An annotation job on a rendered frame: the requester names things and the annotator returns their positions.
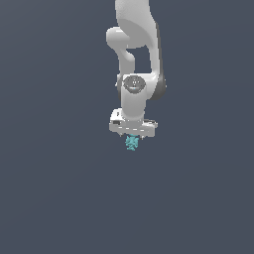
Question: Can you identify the small teal object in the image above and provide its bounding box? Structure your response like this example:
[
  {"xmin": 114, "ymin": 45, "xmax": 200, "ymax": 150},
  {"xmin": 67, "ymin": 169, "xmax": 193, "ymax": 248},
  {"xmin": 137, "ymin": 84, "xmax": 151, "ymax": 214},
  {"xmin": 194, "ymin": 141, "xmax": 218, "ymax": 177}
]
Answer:
[{"xmin": 125, "ymin": 134, "xmax": 140, "ymax": 152}]

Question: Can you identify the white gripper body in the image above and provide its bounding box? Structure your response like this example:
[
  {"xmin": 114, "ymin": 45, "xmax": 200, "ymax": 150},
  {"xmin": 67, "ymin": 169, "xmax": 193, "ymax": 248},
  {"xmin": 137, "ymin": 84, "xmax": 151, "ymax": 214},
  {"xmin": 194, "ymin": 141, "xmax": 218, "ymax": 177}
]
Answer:
[{"xmin": 109, "ymin": 108, "xmax": 159, "ymax": 139}]

